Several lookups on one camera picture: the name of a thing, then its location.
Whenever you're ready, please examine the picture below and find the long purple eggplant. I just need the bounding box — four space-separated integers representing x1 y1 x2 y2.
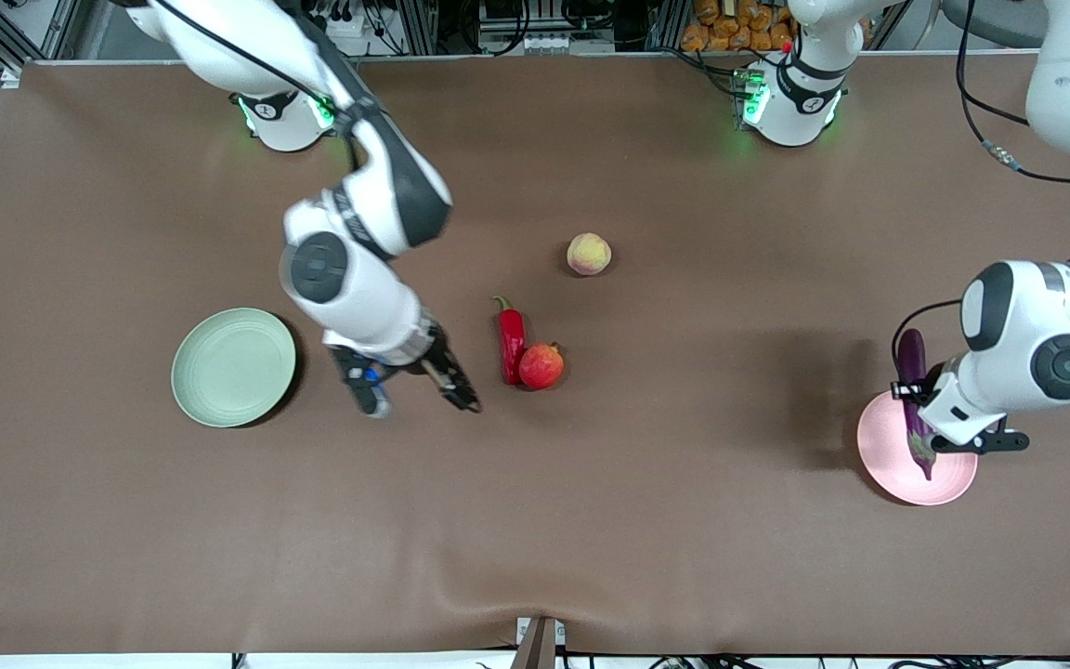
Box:
896 328 938 482

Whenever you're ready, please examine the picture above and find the red chili pepper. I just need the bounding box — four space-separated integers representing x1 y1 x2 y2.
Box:
492 295 528 386

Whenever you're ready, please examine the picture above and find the red pomegranate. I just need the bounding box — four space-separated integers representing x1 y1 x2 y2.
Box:
518 341 566 390

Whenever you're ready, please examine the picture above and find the pink plate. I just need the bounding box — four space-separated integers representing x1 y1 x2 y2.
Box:
856 389 979 507

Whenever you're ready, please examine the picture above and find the light green plate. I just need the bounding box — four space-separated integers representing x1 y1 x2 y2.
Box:
171 308 297 429

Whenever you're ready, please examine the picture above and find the yellow pink peach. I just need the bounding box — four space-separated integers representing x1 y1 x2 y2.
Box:
567 232 613 277

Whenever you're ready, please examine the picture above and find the grey rounded chair seat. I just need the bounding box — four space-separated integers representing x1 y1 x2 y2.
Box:
942 0 1043 49

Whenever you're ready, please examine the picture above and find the orange packaged snacks pile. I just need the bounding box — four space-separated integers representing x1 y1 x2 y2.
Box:
681 0 796 53

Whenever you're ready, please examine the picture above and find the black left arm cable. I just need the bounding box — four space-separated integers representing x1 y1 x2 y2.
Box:
891 0 1070 359

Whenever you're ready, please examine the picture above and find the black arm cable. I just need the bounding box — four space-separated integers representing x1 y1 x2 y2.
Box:
152 0 361 173
891 0 1070 359

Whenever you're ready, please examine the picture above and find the metal mount bracket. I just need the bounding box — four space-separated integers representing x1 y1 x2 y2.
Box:
515 616 567 669

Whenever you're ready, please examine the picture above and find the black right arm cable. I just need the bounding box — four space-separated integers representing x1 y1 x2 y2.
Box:
152 0 361 173

